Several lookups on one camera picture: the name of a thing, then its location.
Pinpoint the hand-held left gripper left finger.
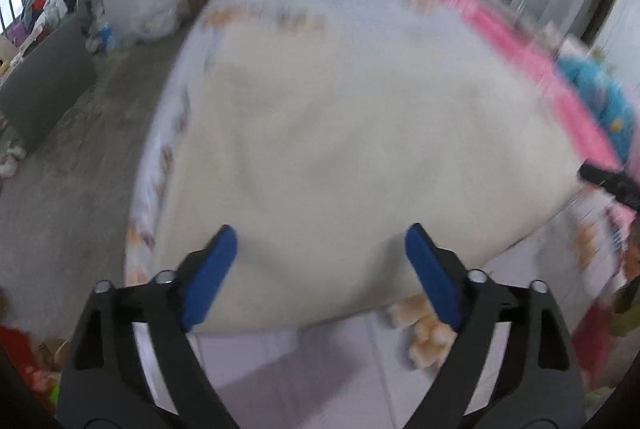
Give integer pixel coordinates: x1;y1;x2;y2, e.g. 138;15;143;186
56;225;239;429

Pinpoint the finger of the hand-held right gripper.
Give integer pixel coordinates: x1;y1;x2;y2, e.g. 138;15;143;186
577;163;640;212

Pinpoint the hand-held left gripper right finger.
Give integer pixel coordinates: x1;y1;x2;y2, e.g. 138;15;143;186
405;223;587;429

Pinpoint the cream zip jacket black trim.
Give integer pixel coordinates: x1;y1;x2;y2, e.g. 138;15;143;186
152;26;583;335

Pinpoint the pile of colourful clothes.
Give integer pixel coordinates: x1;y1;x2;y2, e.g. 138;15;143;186
15;0;96;54

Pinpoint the blue printed quilt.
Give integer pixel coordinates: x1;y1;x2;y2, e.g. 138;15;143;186
555;56;638;164

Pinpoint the bed with checked sheet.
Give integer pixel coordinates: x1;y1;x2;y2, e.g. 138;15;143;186
122;0;631;429

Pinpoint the pink floral blanket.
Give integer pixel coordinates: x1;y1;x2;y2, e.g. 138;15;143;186
432;0;640;260

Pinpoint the pair of white shoes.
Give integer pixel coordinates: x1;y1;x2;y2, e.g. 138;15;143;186
0;144;26;180

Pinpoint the white plastic bag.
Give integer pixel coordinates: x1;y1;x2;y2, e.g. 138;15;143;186
132;0;186;40

